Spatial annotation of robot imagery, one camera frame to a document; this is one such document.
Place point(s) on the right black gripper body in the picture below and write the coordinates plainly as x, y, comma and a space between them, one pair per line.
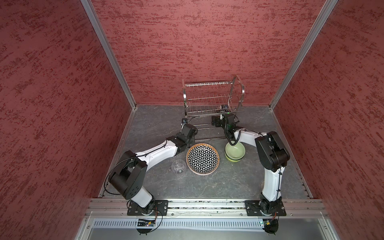
219, 122

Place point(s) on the steel two-tier dish rack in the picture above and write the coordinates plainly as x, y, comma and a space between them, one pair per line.
205, 99

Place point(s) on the pale green bowl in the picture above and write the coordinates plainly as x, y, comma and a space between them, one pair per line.
236, 151

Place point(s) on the white patterned deep plate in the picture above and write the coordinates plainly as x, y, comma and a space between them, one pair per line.
202, 159

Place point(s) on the clear glass cup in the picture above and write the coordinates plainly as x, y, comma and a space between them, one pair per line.
178, 166

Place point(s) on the lime green bowl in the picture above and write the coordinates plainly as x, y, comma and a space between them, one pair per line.
234, 161

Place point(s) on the blue floral white bowl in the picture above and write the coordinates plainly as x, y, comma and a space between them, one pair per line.
234, 158

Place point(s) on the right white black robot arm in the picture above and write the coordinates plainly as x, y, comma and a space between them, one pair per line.
273, 156

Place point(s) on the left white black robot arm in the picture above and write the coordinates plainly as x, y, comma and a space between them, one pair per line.
127, 177

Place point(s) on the right base circuit board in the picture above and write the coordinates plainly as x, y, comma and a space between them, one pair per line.
271, 226

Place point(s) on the base circuit board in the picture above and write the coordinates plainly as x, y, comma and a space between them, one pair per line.
271, 226
146, 226

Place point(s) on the left base circuit board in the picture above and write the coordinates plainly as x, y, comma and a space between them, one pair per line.
146, 226

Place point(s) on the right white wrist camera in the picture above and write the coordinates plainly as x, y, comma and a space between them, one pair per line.
224, 109

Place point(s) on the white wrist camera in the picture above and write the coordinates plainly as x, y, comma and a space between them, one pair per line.
224, 109
184, 121

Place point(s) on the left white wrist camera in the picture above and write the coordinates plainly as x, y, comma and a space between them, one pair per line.
184, 121

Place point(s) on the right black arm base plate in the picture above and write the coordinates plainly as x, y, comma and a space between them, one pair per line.
252, 207

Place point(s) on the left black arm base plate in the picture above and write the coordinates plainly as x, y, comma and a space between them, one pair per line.
155, 207

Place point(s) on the aluminium front rail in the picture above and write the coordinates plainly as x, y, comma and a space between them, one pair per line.
201, 214

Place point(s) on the left aluminium corner post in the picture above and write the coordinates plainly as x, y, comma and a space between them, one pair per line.
92, 15

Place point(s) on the aluminium corner post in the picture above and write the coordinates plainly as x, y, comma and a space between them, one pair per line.
316, 28
92, 15

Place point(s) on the right aluminium corner post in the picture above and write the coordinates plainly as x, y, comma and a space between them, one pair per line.
316, 28

